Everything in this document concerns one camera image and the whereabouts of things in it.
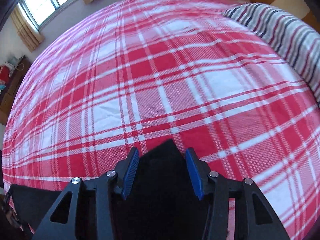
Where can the black pants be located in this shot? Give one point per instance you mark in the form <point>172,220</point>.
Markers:
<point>161,205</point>

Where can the red white plaid bedsheet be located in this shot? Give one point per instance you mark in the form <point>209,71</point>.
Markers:
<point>139,72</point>

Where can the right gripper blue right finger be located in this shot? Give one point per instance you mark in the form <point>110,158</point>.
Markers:
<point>254,216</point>

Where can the grey striped pillow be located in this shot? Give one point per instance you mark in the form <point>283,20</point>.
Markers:
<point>293,40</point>

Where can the brown wooden dresser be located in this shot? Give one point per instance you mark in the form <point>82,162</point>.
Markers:
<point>9,92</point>

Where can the beige curtain left panel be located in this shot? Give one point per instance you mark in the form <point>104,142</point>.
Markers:
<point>26,30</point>

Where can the red bag on dresser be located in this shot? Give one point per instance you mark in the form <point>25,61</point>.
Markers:
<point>4,74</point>

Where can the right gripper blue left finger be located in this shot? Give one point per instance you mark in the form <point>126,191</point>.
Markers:
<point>83,210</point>

